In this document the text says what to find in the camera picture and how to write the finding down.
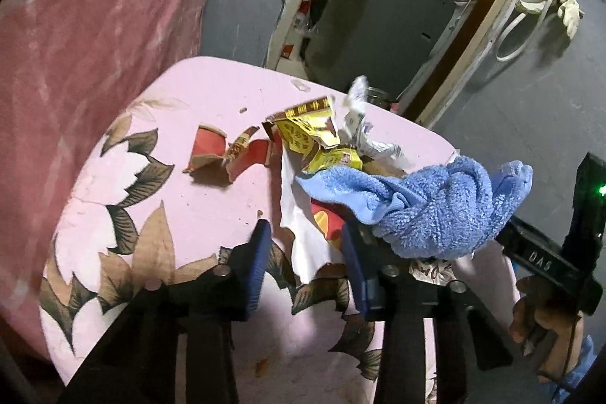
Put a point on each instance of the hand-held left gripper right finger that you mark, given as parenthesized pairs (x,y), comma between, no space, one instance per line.
(355,271)

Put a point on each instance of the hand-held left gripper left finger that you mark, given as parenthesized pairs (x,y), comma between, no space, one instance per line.
(260,255)

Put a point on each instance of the torn white paper packaging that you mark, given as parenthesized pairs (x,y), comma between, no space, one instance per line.
(303,238)

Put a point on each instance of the blue terry towel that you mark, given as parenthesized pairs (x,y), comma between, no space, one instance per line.
(435,205)

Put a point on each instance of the person's right forearm blue sleeve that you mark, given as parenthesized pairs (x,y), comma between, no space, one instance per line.
(583,364)

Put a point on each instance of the person's right hand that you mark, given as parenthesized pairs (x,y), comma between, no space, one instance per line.
(549,328)

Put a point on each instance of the torn red paper cup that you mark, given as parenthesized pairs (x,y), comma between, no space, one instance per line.
(210,148)

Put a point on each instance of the crumpled yellow wrapper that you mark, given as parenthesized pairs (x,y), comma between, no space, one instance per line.
(303,132)

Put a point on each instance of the pink floral table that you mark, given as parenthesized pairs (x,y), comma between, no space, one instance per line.
(213,101)

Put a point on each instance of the crumpled white silver wrapper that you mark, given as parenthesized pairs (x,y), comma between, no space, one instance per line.
(355,106)

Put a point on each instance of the steel pot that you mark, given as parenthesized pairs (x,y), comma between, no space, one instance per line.
(378,97)

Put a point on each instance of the hanging white gloves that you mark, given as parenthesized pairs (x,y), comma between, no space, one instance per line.
(566,6)

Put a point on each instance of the wooden door frame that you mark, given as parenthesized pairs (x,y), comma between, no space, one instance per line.
(487,6)

